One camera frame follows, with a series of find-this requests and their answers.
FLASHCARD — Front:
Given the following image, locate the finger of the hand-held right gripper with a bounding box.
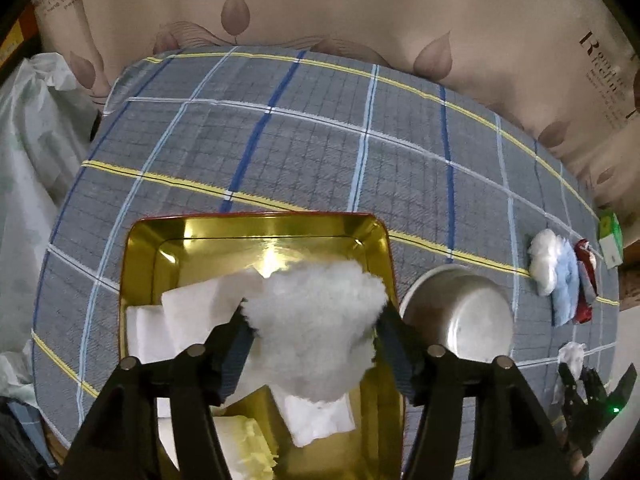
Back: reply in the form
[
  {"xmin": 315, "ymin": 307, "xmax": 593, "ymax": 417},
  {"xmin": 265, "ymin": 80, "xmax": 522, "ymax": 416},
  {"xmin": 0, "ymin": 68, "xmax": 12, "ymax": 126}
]
[
  {"xmin": 582, "ymin": 367, "xmax": 606, "ymax": 406},
  {"xmin": 558, "ymin": 362, "xmax": 581, "ymax": 411}
]

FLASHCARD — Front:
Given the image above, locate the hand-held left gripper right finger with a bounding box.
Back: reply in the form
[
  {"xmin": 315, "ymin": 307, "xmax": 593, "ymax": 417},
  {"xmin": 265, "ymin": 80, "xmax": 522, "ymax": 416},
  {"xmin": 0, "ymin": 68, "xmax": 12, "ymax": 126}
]
[{"xmin": 372, "ymin": 305, "xmax": 581, "ymax": 480}]

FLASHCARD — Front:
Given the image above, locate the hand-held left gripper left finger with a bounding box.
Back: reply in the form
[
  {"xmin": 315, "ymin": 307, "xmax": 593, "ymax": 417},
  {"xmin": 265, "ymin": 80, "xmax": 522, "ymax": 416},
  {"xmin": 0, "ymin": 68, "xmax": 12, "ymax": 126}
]
[{"xmin": 59, "ymin": 310, "xmax": 258, "ymax": 480}]

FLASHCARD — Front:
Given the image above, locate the cream knotted cloth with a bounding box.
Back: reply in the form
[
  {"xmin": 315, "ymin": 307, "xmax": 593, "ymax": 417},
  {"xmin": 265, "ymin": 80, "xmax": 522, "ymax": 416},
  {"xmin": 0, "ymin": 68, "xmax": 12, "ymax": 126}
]
[{"xmin": 557, "ymin": 341, "xmax": 587, "ymax": 381}]

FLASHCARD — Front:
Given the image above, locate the white tissue block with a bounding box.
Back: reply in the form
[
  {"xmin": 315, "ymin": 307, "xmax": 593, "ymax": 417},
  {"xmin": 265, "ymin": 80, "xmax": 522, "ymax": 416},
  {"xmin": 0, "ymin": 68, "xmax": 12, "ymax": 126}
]
[{"xmin": 160, "ymin": 267, "xmax": 266, "ymax": 351}]

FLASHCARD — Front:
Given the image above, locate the fluffy white towel yellow trim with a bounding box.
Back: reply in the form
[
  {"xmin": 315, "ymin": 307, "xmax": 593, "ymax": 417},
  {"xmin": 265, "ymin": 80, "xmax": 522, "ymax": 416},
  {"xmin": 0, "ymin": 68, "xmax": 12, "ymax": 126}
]
[{"xmin": 240, "ymin": 258, "xmax": 388, "ymax": 403}]

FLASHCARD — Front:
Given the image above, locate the white cloth yellow edge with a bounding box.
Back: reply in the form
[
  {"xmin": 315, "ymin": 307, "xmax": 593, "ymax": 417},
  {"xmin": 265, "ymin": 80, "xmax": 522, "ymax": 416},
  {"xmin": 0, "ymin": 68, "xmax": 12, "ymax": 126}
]
[{"xmin": 210, "ymin": 415, "xmax": 281, "ymax": 480}]

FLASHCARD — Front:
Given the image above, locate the light blue fluffy towel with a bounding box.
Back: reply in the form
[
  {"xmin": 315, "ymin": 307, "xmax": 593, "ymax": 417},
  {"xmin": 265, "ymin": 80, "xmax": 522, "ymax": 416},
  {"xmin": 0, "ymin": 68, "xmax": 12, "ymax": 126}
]
[{"xmin": 550, "ymin": 250, "xmax": 581, "ymax": 326}]

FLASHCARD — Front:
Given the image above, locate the gold metal tray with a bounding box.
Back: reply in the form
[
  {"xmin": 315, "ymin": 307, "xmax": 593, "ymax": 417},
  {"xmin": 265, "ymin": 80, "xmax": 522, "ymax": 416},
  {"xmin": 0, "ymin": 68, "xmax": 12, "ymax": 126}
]
[{"xmin": 117, "ymin": 212, "xmax": 406, "ymax": 480}]

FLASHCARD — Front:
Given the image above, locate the stainless steel bowl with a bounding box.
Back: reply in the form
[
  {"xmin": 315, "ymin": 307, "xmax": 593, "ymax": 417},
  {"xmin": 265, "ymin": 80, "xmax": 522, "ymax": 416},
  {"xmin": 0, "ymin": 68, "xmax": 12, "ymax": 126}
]
[{"xmin": 400, "ymin": 265, "xmax": 515, "ymax": 363}]

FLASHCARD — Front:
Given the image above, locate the red and white plastic packet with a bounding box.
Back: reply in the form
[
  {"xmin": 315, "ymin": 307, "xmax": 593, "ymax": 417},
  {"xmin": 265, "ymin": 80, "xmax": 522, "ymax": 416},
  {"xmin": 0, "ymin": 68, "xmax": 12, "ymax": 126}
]
[{"xmin": 572, "ymin": 239, "xmax": 599, "ymax": 323}]

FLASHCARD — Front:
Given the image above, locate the brown wooden furniture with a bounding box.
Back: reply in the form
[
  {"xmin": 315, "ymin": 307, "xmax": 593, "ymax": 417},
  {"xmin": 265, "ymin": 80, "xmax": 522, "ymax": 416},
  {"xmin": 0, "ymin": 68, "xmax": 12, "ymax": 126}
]
[{"xmin": 619, "ymin": 252, "xmax": 640, "ymax": 311}]

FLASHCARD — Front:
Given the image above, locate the white cotton wad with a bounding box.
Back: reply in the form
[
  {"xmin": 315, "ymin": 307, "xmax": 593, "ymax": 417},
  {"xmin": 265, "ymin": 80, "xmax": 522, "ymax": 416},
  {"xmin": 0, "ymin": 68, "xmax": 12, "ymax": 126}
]
[{"xmin": 529, "ymin": 228, "xmax": 571, "ymax": 297}]

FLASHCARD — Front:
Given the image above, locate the green and white box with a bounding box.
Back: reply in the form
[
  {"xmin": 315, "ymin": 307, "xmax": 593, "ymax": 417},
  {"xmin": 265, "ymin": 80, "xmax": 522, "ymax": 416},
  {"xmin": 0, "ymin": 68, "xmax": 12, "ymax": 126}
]
[{"xmin": 598, "ymin": 208, "xmax": 624, "ymax": 268}]

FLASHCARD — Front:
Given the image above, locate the crumpled white plastic bag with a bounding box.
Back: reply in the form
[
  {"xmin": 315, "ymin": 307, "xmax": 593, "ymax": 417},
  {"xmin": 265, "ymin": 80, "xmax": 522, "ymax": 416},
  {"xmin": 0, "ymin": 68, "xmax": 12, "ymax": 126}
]
[{"xmin": 0, "ymin": 352, "xmax": 38, "ymax": 411}]

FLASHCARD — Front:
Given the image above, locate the translucent white plastic cover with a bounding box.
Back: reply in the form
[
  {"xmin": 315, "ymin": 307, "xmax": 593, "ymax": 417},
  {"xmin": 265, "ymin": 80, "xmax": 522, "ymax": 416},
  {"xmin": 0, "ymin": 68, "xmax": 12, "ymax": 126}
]
[{"xmin": 0, "ymin": 52, "xmax": 101, "ymax": 356}]

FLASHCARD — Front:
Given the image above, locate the beige leaf print curtain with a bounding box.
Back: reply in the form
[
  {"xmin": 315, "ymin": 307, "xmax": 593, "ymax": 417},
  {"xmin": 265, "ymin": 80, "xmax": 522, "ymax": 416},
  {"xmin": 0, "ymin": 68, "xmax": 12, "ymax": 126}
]
[{"xmin": 30, "ymin": 0, "xmax": 640, "ymax": 211}]

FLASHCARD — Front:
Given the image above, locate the red cardboard box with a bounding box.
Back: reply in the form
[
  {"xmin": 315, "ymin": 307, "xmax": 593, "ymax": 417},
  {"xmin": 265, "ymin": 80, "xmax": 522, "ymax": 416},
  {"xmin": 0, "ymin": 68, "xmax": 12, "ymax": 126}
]
[{"xmin": 0, "ymin": 5, "xmax": 36, "ymax": 68}]

